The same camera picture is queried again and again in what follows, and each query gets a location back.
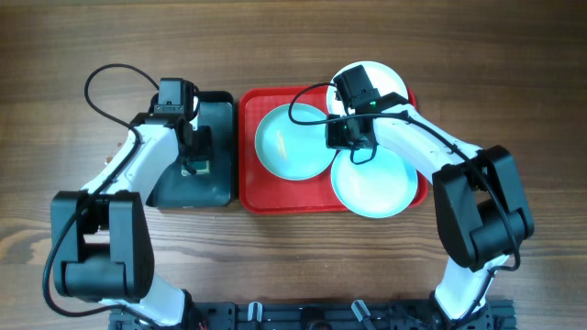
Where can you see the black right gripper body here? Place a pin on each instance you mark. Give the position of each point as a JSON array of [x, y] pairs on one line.
[[339, 135]]

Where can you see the light blue plate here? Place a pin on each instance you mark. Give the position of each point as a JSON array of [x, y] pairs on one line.
[[290, 151]]

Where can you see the white plate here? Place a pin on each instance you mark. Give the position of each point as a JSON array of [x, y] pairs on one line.
[[382, 77]]

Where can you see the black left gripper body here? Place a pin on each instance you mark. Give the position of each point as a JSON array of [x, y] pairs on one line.
[[197, 149]]

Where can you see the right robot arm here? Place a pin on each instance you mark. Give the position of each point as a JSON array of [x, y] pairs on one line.
[[482, 212]]

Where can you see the green yellow sponge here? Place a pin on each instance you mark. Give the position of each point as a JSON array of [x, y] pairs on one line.
[[199, 167]]

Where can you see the red plastic tray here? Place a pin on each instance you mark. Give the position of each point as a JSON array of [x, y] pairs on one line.
[[260, 191]]

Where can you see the pale green plate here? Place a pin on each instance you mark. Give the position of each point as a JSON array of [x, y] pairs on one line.
[[376, 185]]

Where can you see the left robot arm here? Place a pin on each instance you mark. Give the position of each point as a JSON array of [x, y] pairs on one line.
[[101, 249]]

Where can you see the black plastic tray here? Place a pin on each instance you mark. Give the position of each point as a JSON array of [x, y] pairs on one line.
[[177, 188]]

